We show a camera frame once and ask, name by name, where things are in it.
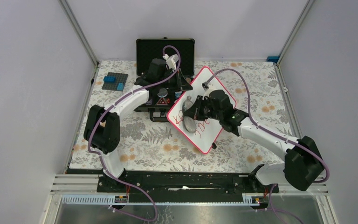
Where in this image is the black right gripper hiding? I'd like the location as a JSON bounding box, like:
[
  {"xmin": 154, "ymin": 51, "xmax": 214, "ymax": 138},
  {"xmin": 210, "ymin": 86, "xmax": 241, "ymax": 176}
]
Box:
[{"xmin": 185, "ymin": 95, "xmax": 223, "ymax": 121}]

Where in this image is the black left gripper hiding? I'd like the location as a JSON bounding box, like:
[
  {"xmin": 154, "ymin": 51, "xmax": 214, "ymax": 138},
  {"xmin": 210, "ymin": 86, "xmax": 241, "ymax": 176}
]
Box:
[{"xmin": 158, "ymin": 68, "xmax": 193, "ymax": 93}]

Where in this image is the pink framed whiteboard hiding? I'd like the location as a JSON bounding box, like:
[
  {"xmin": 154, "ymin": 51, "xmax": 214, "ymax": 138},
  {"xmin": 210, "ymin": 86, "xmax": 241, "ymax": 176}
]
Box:
[{"xmin": 167, "ymin": 67, "xmax": 237, "ymax": 154}]

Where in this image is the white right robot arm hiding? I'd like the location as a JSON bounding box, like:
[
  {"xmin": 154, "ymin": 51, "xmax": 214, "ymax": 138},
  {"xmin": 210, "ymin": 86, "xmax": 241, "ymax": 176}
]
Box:
[{"xmin": 182, "ymin": 90, "xmax": 330, "ymax": 192}]

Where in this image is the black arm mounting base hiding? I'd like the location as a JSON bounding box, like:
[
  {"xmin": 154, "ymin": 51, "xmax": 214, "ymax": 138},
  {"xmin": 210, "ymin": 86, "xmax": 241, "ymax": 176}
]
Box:
[{"xmin": 97, "ymin": 171, "xmax": 279, "ymax": 203}]

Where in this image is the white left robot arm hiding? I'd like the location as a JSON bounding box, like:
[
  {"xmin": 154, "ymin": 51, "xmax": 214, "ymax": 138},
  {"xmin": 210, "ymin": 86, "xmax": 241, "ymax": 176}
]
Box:
[{"xmin": 83, "ymin": 56, "xmax": 183, "ymax": 192}]

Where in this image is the black open carrying case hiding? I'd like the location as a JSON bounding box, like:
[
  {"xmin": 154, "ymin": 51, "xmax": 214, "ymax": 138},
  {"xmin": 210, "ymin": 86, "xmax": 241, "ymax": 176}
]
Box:
[{"xmin": 134, "ymin": 37, "xmax": 195, "ymax": 122}]

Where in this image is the grey lego baseplate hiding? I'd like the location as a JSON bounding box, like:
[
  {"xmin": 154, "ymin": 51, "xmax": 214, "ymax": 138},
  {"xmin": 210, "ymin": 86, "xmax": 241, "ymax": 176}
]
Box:
[{"xmin": 102, "ymin": 72, "xmax": 128, "ymax": 91}]

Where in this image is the small blue lego brick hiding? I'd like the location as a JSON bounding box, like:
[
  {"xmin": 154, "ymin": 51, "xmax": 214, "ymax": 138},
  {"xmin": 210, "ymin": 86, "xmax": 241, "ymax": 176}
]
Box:
[{"xmin": 116, "ymin": 83, "xmax": 124, "ymax": 91}]

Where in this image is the floral patterned table mat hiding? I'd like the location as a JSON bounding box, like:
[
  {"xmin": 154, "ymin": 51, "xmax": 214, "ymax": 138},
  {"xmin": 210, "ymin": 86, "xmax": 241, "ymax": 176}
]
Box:
[{"xmin": 69, "ymin": 60, "xmax": 303, "ymax": 175}]

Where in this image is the blue corner block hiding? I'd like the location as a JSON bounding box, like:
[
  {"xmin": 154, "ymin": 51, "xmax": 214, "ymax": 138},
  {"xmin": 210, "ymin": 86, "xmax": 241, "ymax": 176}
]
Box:
[{"xmin": 266, "ymin": 56, "xmax": 280, "ymax": 63}]

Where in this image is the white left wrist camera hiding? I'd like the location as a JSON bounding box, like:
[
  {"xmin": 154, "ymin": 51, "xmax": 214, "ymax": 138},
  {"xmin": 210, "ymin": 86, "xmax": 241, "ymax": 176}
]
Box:
[{"xmin": 163, "ymin": 54, "xmax": 179, "ymax": 71}]

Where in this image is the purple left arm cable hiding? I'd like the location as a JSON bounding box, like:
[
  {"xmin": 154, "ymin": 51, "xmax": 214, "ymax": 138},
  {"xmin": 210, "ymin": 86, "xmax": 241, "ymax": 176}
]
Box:
[{"xmin": 87, "ymin": 45, "xmax": 181, "ymax": 222}]

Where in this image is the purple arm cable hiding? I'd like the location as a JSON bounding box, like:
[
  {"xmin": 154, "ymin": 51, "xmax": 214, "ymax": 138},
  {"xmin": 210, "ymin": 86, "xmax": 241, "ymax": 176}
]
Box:
[
  {"xmin": 87, "ymin": 45, "xmax": 181, "ymax": 222},
  {"xmin": 202, "ymin": 68, "xmax": 330, "ymax": 224}
]

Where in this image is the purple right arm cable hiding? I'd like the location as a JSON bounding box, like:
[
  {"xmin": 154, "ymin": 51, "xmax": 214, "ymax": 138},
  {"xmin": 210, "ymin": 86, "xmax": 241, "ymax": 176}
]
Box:
[{"xmin": 202, "ymin": 68, "xmax": 330, "ymax": 224}]

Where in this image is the white slotted cable duct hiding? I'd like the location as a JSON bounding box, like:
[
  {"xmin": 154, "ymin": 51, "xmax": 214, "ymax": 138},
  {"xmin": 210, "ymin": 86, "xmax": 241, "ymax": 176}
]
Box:
[{"xmin": 62, "ymin": 194, "xmax": 260, "ymax": 206}]

